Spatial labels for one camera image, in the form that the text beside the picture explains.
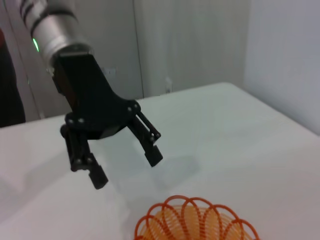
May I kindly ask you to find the wide white wall socket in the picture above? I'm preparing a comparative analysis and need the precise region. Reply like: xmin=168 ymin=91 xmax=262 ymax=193
xmin=101 ymin=66 xmax=118 ymax=76

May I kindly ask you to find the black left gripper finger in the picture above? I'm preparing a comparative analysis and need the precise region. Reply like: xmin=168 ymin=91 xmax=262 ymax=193
xmin=126 ymin=110 xmax=164 ymax=168

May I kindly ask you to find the dark maroon background object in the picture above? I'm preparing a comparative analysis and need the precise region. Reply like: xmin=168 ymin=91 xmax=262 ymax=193
xmin=0 ymin=27 xmax=26 ymax=129

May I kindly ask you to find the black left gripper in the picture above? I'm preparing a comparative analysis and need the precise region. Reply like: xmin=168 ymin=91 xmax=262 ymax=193
xmin=53 ymin=51 xmax=141 ymax=190

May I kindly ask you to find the orange wire basket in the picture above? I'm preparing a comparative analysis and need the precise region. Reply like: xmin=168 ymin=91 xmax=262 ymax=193
xmin=134 ymin=194 xmax=261 ymax=240

